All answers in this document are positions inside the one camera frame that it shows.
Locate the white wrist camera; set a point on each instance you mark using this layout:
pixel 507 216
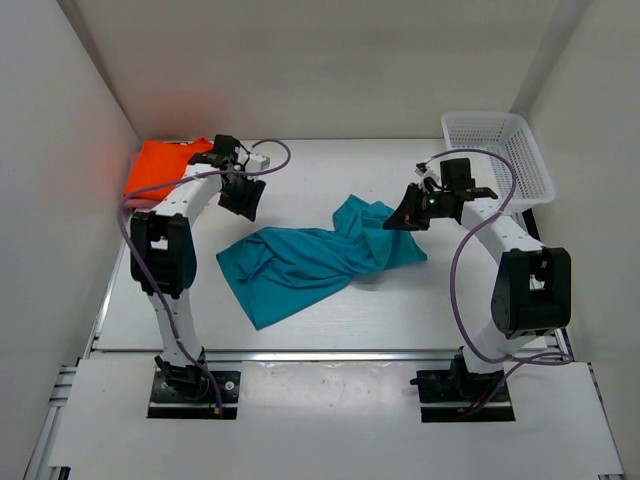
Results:
pixel 255 163
pixel 429 179

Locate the teal t shirt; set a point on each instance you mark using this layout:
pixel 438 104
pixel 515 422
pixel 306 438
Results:
pixel 277 272

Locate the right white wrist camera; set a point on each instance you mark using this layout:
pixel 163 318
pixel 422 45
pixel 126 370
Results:
pixel 429 179

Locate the white plastic basket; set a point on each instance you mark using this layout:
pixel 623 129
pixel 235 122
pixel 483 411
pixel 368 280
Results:
pixel 511 155

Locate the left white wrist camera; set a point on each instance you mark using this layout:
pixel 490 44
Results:
pixel 255 163

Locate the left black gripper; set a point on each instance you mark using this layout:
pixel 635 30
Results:
pixel 247 206

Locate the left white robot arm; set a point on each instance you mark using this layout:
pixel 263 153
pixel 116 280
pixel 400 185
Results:
pixel 163 255

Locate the aluminium frame rail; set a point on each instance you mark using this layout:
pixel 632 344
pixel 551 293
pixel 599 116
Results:
pixel 325 394

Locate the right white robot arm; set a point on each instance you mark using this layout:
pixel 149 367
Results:
pixel 532 292

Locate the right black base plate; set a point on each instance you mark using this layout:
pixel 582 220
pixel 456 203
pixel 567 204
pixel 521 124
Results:
pixel 448 397

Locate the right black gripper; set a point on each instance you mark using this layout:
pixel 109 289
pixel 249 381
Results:
pixel 406 216

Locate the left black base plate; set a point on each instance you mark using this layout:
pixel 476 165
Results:
pixel 225 395

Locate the pink t shirt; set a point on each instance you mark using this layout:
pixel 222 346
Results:
pixel 137 200

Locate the orange t shirt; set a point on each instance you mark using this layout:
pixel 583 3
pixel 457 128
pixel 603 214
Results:
pixel 161 162

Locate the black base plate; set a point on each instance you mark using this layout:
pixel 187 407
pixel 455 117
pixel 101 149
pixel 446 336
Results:
pixel 448 397
pixel 225 395

